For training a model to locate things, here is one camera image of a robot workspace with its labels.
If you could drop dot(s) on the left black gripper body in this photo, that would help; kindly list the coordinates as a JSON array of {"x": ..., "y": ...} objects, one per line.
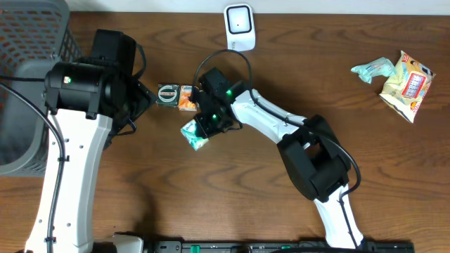
[{"x": 138, "y": 100}]

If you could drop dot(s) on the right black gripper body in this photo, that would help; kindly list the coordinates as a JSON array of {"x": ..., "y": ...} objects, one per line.
[{"x": 209, "y": 124}]

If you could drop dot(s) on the orange tissue pack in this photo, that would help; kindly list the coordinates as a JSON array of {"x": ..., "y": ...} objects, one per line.
[{"x": 184, "y": 99}]

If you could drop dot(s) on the dark green round-label box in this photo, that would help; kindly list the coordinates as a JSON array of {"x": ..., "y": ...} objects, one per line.
[{"x": 168, "y": 95}]

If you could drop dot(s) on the teal tissue pack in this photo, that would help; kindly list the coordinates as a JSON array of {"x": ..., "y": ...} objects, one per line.
[{"x": 189, "y": 133}]

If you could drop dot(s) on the green snack packet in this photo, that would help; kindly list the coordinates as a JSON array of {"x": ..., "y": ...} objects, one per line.
[{"x": 378, "y": 67}]

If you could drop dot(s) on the cream snack bag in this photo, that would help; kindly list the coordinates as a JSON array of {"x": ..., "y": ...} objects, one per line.
[{"x": 405, "y": 90}]

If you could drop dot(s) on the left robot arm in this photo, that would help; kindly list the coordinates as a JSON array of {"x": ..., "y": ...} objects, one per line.
[{"x": 90, "y": 101}]

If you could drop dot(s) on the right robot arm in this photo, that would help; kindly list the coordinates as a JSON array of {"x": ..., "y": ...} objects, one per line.
[{"x": 316, "y": 163}]

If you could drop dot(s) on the white barcode scanner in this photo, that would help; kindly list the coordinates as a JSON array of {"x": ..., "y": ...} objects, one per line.
[{"x": 240, "y": 27}]

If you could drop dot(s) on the grey plastic mesh basket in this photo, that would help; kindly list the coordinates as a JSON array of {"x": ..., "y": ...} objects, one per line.
[{"x": 34, "y": 36}]

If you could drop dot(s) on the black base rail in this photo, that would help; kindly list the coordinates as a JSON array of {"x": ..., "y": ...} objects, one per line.
[{"x": 172, "y": 246}]

